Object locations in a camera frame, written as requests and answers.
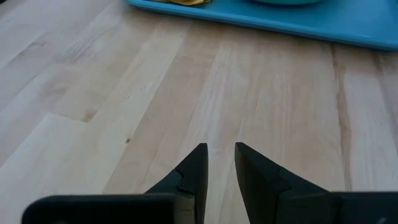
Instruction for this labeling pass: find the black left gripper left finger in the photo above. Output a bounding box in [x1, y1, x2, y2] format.
[21, 142, 209, 224]

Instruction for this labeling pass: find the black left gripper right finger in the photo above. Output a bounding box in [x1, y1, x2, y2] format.
[235, 142, 398, 224]

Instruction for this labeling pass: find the teal plastic plate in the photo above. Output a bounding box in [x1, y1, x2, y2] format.
[251, 0, 323, 6]

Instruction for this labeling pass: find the yellow cloth napkin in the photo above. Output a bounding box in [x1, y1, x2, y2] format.
[154, 0, 213, 7]

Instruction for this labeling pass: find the blue plastic tray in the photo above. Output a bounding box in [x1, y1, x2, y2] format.
[126, 0, 398, 52]

